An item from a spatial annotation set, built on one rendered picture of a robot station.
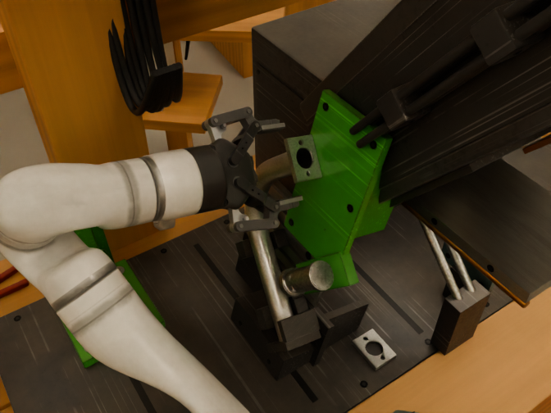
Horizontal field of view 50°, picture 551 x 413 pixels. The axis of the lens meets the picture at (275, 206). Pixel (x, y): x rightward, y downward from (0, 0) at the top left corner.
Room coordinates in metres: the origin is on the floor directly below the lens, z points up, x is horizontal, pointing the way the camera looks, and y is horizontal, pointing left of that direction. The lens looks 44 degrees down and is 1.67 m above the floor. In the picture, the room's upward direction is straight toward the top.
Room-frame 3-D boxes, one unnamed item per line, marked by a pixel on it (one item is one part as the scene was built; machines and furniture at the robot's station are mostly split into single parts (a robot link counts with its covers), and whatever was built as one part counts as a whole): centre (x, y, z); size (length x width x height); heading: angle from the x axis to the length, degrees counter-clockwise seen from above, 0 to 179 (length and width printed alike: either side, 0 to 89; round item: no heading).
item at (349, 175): (0.56, -0.10, 1.17); 0.13 x 0.12 x 0.20; 124
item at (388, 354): (0.48, -0.15, 0.90); 0.06 x 0.04 x 0.01; 33
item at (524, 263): (0.61, -0.24, 1.11); 0.39 x 0.16 x 0.03; 34
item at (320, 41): (0.83, -0.14, 1.07); 0.30 x 0.18 x 0.34; 124
